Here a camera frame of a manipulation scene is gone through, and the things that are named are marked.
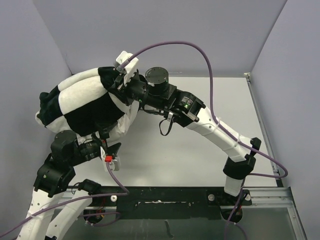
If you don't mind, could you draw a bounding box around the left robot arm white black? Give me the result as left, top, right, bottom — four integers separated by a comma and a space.
17, 130, 121, 240

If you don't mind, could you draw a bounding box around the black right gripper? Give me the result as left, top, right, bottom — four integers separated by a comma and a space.
107, 67, 166, 112

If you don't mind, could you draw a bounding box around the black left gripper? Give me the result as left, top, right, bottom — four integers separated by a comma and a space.
69, 120, 122, 165

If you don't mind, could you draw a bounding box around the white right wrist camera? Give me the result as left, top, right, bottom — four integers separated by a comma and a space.
114, 50, 139, 87

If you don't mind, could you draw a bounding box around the purple camera cable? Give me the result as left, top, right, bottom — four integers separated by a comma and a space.
0, 162, 131, 238
128, 41, 289, 240

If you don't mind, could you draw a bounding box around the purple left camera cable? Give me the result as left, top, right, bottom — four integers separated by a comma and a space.
0, 162, 131, 238

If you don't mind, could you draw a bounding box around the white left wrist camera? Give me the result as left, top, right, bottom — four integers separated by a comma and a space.
100, 147, 121, 172

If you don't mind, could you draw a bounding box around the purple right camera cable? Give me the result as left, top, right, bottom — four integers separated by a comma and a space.
128, 41, 289, 240

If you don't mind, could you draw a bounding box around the aluminium frame rail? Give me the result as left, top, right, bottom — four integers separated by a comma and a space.
243, 72, 306, 240

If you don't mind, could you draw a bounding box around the black white checkered pillowcase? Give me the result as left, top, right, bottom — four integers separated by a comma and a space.
37, 66, 131, 137

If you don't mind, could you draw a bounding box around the white pillow insert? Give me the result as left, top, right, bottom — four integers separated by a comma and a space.
35, 98, 139, 140

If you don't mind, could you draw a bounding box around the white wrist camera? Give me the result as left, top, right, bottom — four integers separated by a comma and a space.
100, 147, 121, 172
114, 50, 139, 87

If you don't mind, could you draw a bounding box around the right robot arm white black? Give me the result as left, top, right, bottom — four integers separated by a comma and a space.
115, 67, 262, 205

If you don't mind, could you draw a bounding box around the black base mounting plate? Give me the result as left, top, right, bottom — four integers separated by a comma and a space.
80, 186, 252, 224

